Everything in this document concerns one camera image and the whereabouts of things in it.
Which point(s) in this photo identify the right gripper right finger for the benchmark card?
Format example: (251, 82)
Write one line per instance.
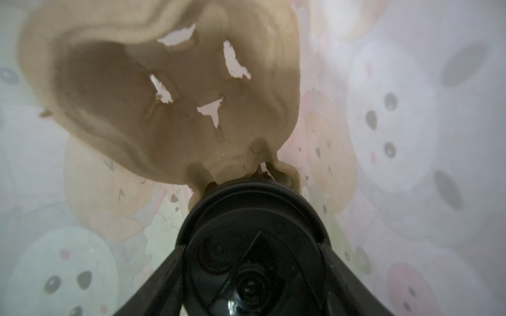
(344, 292)

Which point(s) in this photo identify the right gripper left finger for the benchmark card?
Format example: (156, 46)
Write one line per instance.
(162, 293)

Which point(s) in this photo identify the white paper gift bag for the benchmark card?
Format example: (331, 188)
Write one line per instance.
(399, 146)

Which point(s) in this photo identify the single brown pulp cup carrier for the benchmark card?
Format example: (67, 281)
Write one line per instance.
(180, 92)

